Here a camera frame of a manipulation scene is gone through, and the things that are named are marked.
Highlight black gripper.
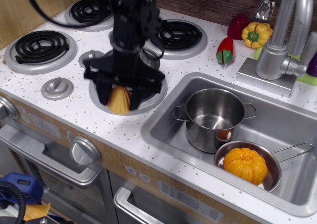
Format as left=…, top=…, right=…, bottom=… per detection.
left=83, top=51, right=165, bottom=111

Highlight yellow toy corn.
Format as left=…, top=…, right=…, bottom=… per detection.
left=107, top=86, right=130, bottom=114

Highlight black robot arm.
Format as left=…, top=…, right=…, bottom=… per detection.
left=83, top=0, right=165, bottom=111

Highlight small steel pan on stove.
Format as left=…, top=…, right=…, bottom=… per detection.
left=102, top=48, right=160, bottom=73

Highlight silver stove knob middle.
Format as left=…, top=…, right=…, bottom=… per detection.
left=78, top=50, right=105, bottom=68

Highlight silver stove knob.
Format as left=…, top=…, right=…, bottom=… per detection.
left=78, top=50, right=105, bottom=68
left=41, top=77, right=74, bottom=101

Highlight silver stove knob front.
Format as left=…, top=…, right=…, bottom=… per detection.
left=41, top=77, right=74, bottom=101

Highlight front right black burner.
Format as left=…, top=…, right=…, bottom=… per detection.
left=89, top=79, right=167, bottom=115

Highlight black burner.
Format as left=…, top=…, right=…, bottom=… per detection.
left=89, top=79, right=167, bottom=115
left=4, top=30, right=77, bottom=75
left=146, top=19, right=208, bottom=60
left=64, top=0, right=113, bottom=32

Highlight silver oven dial knob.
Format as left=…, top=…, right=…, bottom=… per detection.
left=69, top=136, right=102, bottom=166

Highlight back right black burner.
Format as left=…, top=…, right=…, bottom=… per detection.
left=146, top=19, right=208, bottom=60

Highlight back left black burner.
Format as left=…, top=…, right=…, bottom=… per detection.
left=64, top=0, right=113, bottom=32

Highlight front left black burner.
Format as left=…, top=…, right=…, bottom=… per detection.
left=4, top=30, right=77, bottom=75

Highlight steel pot in sink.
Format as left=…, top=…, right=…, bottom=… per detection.
left=173, top=88, right=258, bottom=154

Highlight red toy chili pepper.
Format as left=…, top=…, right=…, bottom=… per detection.
left=216, top=37, right=234, bottom=65

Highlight silver left edge knob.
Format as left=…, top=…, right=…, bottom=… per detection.
left=0, top=96, right=19, bottom=120

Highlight blue clamp tool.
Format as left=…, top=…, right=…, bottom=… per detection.
left=0, top=172, right=44, bottom=204

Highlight dark red toy pepper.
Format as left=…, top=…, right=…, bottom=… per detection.
left=227, top=13, right=249, bottom=40

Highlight orange toy pumpkin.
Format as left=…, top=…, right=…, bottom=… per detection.
left=223, top=148, right=268, bottom=185

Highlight yellow toy bell pepper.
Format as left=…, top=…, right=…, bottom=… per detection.
left=241, top=22, right=273, bottom=50

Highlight yellow cloth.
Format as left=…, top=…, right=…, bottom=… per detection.
left=23, top=203, right=51, bottom=221

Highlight silver sink basin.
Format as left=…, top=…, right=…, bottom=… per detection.
left=141, top=72, right=317, bottom=217

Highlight silver toy faucet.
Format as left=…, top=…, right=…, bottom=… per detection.
left=236, top=0, right=317, bottom=98

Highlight purple toy eggplant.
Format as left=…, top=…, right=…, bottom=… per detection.
left=307, top=53, right=317, bottom=77

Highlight silver dishwasher door handle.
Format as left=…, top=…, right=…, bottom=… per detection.
left=113, top=187, right=162, bottom=224

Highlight silver oven door handle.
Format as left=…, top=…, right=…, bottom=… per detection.
left=0, top=125, right=99, bottom=188

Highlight black cable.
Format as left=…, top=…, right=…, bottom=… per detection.
left=0, top=180, right=26, bottom=224

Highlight steel saucepan with handle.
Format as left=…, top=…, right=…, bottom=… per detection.
left=214, top=141, right=314, bottom=192

